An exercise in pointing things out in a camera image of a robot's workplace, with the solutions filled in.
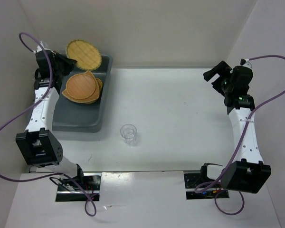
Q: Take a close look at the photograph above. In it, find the triangular orange woven plate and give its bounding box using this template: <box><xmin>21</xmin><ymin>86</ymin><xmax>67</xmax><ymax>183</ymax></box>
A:
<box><xmin>62</xmin><ymin>71</ymin><xmax>96</xmax><ymax>104</ymax></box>

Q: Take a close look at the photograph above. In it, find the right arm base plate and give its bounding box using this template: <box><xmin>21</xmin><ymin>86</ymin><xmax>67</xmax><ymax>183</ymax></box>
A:
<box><xmin>183</xmin><ymin>172</ymin><xmax>230</xmax><ymax>200</ymax></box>

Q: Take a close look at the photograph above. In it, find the round orange woven plate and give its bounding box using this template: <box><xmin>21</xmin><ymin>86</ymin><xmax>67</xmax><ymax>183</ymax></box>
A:
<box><xmin>66</xmin><ymin>74</ymin><xmax>97</xmax><ymax>100</ymax></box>

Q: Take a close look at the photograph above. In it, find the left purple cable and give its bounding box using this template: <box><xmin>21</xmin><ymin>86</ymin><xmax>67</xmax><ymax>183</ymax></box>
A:
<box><xmin>0</xmin><ymin>32</ymin><xmax>98</xmax><ymax>217</ymax></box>

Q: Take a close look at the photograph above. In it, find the grey plastic bin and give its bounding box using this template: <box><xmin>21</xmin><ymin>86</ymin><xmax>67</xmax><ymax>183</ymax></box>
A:
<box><xmin>52</xmin><ymin>54</ymin><xmax>113</xmax><ymax>133</ymax></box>

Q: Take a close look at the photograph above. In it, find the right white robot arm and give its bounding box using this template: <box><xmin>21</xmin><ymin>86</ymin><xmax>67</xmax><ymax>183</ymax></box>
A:
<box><xmin>203</xmin><ymin>60</ymin><xmax>271</xmax><ymax>194</ymax></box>

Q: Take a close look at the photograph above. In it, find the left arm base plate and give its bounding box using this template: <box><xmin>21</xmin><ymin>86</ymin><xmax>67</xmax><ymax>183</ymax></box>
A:
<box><xmin>55</xmin><ymin>172</ymin><xmax>102</xmax><ymax>202</ymax></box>

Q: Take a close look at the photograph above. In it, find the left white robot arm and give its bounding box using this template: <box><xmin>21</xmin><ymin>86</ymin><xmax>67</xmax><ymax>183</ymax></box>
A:
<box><xmin>16</xmin><ymin>48</ymin><xmax>86</xmax><ymax>190</ymax></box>

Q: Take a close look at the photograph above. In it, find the clear plastic cup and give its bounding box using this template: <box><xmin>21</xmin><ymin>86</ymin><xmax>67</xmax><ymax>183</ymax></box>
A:
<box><xmin>120</xmin><ymin>124</ymin><xmax>137</xmax><ymax>145</ymax></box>

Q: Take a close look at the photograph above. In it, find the square orange woven plate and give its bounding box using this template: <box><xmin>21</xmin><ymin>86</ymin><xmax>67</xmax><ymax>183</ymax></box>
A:
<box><xmin>86</xmin><ymin>78</ymin><xmax>103</xmax><ymax>104</ymax></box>

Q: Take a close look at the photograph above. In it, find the round yellow bamboo plate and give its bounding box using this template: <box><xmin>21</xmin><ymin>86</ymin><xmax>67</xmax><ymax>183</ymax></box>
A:
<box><xmin>66</xmin><ymin>39</ymin><xmax>102</xmax><ymax>71</ymax></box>

